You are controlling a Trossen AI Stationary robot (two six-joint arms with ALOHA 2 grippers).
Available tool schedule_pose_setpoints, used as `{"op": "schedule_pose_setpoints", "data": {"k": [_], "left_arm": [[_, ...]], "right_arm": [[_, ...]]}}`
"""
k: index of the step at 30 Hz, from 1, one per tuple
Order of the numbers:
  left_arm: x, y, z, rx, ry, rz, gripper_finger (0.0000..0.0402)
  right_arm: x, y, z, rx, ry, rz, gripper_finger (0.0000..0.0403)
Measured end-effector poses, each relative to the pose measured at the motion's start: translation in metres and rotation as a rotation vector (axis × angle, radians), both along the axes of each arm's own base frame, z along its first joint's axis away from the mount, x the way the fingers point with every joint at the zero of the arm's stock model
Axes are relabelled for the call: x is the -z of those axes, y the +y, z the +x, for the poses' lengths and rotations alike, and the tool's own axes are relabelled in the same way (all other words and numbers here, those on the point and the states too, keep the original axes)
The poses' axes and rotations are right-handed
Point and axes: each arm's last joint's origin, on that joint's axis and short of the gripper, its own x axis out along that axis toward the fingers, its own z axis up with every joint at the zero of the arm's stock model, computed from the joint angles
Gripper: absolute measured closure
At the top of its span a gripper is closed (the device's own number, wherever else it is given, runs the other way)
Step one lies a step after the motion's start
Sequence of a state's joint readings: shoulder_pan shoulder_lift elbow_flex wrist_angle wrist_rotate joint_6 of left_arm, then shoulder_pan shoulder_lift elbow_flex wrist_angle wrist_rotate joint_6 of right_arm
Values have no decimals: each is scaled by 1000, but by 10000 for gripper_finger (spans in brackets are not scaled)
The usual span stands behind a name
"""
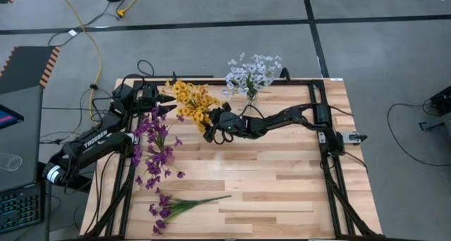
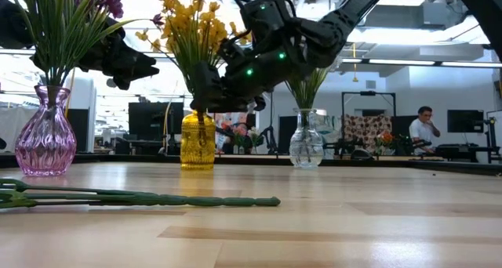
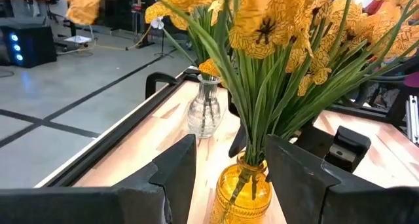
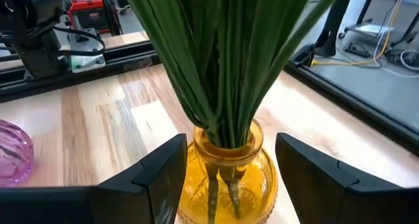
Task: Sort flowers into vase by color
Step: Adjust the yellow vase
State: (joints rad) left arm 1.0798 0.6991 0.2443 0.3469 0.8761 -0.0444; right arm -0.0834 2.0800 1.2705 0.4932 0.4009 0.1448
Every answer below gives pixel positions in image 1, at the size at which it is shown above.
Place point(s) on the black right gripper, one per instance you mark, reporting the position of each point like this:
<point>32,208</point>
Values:
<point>229,123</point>

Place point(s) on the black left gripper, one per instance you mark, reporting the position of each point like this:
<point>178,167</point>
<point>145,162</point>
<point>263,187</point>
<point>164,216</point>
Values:
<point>148,100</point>

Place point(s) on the purple flower bunch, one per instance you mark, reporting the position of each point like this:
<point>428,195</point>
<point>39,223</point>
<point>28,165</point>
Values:
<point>168,151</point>
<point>165,213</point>
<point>156,159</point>
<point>162,130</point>

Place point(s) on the white flower bunch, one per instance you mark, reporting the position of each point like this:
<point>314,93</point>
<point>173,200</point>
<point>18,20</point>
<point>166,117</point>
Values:
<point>230,87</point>
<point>243,75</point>
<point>267,70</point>

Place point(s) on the clear glass vase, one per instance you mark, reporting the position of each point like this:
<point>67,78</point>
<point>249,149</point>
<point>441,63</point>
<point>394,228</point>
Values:
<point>251,99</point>

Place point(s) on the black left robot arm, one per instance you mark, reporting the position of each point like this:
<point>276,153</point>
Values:
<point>105,146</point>

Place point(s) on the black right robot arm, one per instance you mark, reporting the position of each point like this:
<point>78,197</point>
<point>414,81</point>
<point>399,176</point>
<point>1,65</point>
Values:
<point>282,117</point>

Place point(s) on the black flat bar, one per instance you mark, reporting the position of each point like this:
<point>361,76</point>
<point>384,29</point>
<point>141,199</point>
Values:
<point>190,77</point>

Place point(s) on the large hazard-striped black mat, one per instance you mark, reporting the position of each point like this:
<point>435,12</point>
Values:
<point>24,68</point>

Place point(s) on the grey desk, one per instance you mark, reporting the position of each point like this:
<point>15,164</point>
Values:
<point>21,142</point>

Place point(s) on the laptop screen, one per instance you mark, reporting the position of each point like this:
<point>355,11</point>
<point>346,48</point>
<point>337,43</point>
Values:
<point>8,117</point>

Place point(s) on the clear plastic object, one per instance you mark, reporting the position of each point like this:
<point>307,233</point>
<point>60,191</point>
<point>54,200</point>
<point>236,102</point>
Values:
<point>10,162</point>

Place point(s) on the backlit keyboard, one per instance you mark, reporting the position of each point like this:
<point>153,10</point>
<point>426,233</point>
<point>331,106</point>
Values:
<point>19,207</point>

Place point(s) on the black box device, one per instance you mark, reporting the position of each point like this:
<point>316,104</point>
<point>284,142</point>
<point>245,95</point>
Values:
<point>442,101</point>

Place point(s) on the small black bracket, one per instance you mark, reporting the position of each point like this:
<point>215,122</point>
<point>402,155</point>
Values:
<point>174,77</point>

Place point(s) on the black aluminium table frame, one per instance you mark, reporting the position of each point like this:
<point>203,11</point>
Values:
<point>229,82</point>

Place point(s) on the black hook bracket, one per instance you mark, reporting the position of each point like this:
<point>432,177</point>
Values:
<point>284,74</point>

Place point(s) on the grey metal base plate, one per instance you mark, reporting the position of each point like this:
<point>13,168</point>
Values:
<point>352,138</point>

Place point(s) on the grey metal bracket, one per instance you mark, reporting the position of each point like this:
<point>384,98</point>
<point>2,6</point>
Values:
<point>440,123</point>

